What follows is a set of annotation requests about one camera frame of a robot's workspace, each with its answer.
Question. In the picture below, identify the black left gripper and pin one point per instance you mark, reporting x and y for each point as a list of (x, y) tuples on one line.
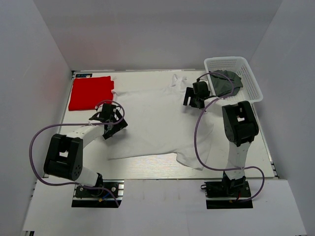
[(119, 126)]

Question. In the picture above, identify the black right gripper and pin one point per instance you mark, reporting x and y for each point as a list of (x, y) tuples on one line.
[(190, 93)]

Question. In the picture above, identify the white t shirt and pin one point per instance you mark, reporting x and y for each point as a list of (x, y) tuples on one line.
[(159, 123)]

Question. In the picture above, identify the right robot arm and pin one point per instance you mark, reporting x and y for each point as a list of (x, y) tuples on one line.
[(240, 128)]

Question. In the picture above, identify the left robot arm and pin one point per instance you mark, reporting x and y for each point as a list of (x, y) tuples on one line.
[(65, 153)]

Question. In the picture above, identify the dark grey t shirt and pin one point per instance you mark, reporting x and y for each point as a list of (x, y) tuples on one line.
[(226, 82)]

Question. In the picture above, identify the red folded t shirt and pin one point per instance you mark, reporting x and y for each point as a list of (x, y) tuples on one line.
[(88, 92)]

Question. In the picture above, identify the blue table label sticker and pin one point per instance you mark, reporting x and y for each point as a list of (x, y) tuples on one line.
[(84, 75)]

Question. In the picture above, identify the white plastic basket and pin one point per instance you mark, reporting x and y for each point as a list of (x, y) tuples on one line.
[(239, 65)]

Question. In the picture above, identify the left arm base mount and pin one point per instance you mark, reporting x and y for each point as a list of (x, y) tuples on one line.
[(86, 198)]

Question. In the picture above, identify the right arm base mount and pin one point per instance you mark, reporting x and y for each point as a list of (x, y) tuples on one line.
[(218, 198)]

